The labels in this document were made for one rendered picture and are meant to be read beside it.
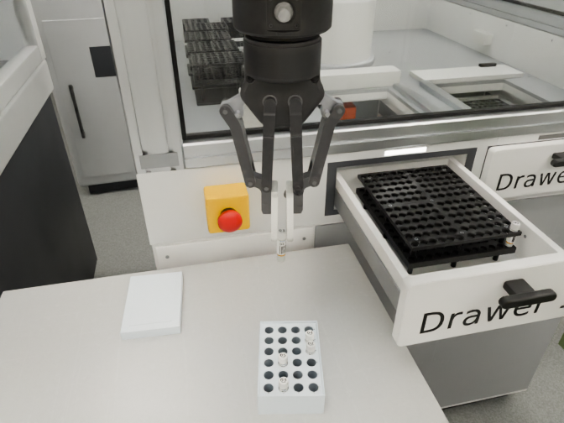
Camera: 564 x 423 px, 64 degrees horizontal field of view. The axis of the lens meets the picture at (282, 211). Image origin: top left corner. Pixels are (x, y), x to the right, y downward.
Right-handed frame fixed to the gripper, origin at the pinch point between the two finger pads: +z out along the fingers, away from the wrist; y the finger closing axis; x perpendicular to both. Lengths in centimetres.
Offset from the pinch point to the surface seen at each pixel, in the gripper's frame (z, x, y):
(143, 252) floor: 100, 119, -60
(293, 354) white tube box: 20.5, -4.4, 1.5
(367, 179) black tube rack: 10.0, 25.2, 15.8
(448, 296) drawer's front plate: 10.1, -4.3, 20.6
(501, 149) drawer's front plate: 7, 31, 42
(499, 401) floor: 100, 40, 70
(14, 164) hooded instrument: 24, 59, -67
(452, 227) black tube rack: 9.9, 10.3, 26.1
